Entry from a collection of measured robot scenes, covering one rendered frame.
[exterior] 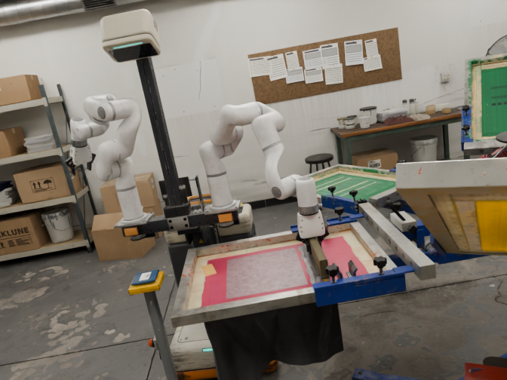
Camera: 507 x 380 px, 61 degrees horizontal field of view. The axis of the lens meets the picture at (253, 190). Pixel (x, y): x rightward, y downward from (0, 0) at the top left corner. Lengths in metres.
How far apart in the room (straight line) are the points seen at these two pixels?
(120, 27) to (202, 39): 3.55
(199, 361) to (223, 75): 3.60
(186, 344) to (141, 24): 1.75
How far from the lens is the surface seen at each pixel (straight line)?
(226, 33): 5.37
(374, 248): 1.72
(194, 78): 5.37
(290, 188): 1.62
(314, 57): 5.43
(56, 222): 5.59
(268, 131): 1.65
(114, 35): 1.87
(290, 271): 1.69
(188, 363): 2.69
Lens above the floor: 1.71
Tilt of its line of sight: 15 degrees down
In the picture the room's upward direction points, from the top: 10 degrees counter-clockwise
